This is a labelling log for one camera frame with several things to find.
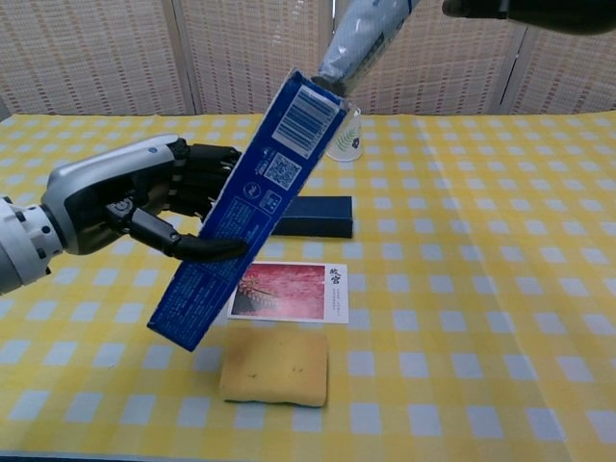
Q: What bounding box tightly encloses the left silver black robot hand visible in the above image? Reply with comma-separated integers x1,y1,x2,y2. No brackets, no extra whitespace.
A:
40,134,249,264

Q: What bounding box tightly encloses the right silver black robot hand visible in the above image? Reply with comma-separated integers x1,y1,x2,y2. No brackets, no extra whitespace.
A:
442,0,616,36

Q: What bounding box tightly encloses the blue white toothpaste box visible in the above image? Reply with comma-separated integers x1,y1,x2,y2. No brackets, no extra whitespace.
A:
146,69,348,352

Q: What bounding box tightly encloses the blue white toothpaste tube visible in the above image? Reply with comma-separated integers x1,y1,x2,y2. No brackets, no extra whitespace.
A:
310,0,418,95

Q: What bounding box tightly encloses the dark blue rectangular case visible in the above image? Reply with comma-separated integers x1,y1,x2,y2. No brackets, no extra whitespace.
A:
271,194,356,241

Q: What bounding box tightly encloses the woven folding screen panel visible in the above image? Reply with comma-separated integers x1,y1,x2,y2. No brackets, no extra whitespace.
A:
331,0,535,116
500,26,616,115
172,0,338,116
0,0,187,116

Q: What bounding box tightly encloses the red photo postcard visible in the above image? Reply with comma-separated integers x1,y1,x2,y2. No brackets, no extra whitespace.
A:
226,262,349,324

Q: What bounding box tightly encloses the yellow sponge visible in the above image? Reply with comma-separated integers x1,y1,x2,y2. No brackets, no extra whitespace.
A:
218,327,329,409

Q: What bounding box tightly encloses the yellow white checked tablecloth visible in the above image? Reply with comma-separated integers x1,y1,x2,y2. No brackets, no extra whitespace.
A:
0,113,616,462

